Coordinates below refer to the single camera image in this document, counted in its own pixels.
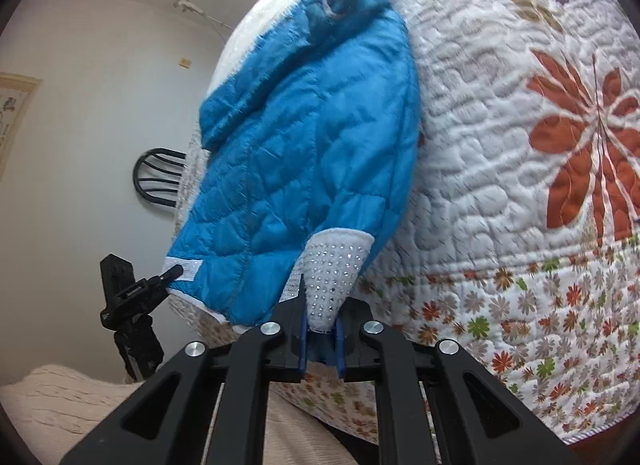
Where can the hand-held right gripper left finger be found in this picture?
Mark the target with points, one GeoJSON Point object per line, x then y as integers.
{"type": "Point", "coordinates": [301, 345]}

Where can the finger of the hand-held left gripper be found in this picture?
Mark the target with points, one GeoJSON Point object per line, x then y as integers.
{"type": "Point", "coordinates": [147, 292]}

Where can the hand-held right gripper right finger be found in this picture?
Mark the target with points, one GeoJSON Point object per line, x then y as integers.
{"type": "Point", "coordinates": [340, 350]}

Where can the blue puffer jacket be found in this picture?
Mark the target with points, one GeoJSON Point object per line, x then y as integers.
{"type": "Point", "coordinates": [300, 145]}

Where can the cream knitted sweater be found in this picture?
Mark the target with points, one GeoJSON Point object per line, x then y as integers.
{"type": "Point", "coordinates": [50, 405]}

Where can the floral quilted bed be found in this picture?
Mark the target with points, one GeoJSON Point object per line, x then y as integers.
{"type": "Point", "coordinates": [500, 195]}

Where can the framed wall picture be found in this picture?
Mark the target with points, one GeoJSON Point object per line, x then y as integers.
{"type": "Point", "coordinates": [17, 120]}

